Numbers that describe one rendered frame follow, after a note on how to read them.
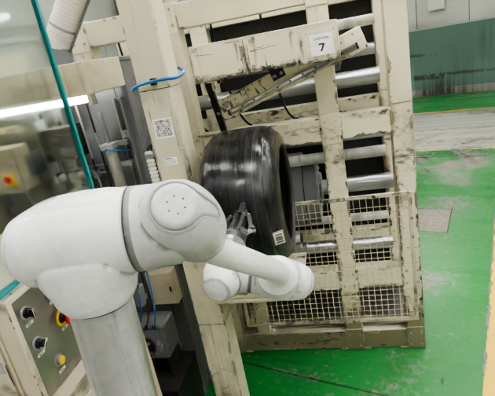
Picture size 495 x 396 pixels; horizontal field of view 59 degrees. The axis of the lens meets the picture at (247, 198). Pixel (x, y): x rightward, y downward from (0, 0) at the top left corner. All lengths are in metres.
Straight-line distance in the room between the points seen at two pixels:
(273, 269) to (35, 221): 0.54
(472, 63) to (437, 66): 0.68
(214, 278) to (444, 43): 9.76
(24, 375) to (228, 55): 1.32
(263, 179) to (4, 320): 0.86
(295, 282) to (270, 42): 1.04
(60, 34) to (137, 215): 1.62
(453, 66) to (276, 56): 8.93
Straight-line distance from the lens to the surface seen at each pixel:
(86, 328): 0.74
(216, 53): 1.89
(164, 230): 0.59
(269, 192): 1.52
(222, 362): 2.16
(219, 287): 1.14
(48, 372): 1.47
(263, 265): 0.99
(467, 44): 10.57
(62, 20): 2.17
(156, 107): 1.71
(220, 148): 1.62
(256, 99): 2.01
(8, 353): 1.36
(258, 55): 1.86
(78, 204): 0.67
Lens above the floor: 1.75
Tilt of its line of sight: 19 degrees down
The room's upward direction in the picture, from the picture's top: 11 degrees counter-clockwise
